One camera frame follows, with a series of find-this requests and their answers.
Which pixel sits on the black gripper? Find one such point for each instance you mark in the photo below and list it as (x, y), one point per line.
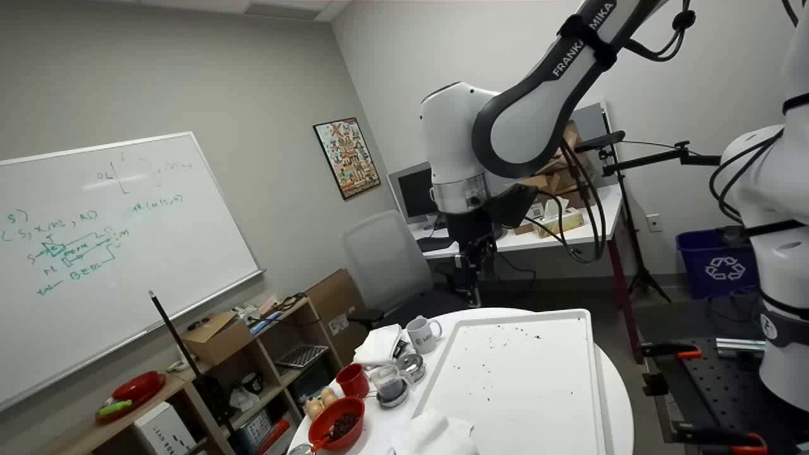
(472, 232)

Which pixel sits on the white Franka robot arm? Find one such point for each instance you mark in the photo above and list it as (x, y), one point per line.
(522, 127)

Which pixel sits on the white plastic tray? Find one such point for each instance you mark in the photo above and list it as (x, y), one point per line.
(522, 389)

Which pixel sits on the white mug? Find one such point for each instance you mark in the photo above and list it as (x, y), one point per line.
(419, 334)

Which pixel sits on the white desk with red leg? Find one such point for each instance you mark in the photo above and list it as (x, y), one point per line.
(559, 241)

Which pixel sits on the grey office chair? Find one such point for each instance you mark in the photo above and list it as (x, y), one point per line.
(383, 262)

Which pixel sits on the black computer monitor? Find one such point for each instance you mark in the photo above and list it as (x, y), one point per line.
(414, 194)

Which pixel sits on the small round metal tin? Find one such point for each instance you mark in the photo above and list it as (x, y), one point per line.
(409, 367)

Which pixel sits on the stack of folded white cloths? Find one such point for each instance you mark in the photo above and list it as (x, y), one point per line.
(376, 344)

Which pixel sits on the pile of cardboard boxes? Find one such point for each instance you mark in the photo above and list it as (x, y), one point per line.
(559, 177)

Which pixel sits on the clear glass with dark contents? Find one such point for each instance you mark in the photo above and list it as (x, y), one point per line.
(391, 395)

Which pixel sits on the red cup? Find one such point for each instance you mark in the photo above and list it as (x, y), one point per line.
(351, 381)

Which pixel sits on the framed colourful poster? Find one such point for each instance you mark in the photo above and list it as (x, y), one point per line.
(346, 157)

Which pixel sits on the round white table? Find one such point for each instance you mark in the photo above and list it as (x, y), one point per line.
(619, 414)

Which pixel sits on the red bowl with dark contents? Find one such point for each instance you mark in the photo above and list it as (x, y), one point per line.
(337, 426)

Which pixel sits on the wooden shelf unit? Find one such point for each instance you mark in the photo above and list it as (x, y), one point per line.
(269, 362)

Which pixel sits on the blue recycling bin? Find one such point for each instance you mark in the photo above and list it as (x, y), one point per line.
(716, 266)

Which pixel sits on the small open cardboard box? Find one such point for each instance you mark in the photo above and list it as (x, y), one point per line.
(216, 337)

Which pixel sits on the black robot workbench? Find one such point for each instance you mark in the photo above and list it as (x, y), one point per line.
(723, 395)

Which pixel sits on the thin black pole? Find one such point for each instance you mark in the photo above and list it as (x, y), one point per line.
(176, 337)

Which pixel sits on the whiteboard with green writing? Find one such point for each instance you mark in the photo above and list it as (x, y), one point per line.
(127, 253)

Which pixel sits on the white appliance box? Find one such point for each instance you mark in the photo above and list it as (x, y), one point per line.
(164, 431)

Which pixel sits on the red plate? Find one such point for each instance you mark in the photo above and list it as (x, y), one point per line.
(140, 389)

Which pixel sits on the green and red toy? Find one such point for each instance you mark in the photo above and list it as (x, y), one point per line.
(113, 411)

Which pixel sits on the black tripod camera stand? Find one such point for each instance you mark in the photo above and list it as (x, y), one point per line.
(652, 157)

